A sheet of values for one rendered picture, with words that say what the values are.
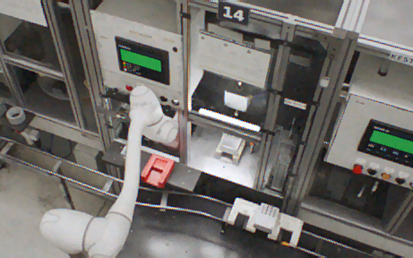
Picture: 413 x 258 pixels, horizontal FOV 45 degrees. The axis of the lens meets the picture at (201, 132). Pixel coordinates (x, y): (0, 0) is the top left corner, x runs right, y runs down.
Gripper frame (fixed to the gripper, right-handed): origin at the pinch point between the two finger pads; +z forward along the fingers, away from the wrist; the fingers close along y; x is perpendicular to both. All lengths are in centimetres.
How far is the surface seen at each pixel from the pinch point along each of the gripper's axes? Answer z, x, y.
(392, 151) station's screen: -123, -22, -33
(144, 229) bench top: -9, 56, -48
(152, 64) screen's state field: -26.6, -26.2, 10.3
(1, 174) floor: 146, 72, -68
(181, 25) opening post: -43, -43, 20
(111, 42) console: -7.5, -29.8, 18.6
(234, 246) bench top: -53, 48, -70
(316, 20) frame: -93, -57, 9
